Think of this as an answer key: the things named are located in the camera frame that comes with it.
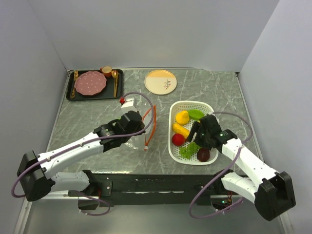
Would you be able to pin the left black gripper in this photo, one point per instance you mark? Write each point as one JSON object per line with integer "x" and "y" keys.
{"x": 141, "y": 126}

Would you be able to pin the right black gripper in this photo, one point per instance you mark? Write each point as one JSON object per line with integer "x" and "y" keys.
{"x": 197, "y": 127}

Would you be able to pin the red toy fruit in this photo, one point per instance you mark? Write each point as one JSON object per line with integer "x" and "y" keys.
{"x": 178, "y": 140}

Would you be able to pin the green toy grapes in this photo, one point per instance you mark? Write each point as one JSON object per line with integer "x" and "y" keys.
{"x": 189, "y": 150}

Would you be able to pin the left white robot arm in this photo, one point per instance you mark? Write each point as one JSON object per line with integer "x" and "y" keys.
{"x": 43, "y": 173}

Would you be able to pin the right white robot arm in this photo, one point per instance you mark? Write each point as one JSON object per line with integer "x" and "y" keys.
{"x": 270, "y": 191}

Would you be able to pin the green toy leaf slice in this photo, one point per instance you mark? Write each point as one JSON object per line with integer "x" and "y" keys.
{"x": 195, "y": 114}

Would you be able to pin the yellow toy pear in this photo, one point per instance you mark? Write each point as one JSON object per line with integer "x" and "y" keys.
{"x": 182, "y": 118}

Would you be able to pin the yellow toy banana piece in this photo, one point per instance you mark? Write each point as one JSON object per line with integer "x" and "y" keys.
{"x": 179, "y": 129}

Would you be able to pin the dark maroon toy fruit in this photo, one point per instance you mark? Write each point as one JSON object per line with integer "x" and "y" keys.
{"x": 203, "y": 155}

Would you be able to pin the cream orange round plate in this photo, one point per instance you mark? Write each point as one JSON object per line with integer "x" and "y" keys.
{"x": 160, "y": 82}

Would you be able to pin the gold spoon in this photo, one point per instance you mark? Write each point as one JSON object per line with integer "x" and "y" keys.
{"x": 114, "y": 73}

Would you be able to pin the pink dotted plate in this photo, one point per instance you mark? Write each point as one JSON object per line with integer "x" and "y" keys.
{"x": 90, "y": 83}

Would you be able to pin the orange cup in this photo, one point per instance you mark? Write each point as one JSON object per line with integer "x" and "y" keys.
{"x": 107, "y": 71}

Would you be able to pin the gold fork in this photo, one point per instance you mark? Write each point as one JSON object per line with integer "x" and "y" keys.
{"x": 72, "y": 95}

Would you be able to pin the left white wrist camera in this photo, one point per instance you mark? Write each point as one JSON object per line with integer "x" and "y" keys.
{"x": 128, "y": 103}

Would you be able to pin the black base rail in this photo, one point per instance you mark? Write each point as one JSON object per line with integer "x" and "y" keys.
{"x": 136, "y": 189}

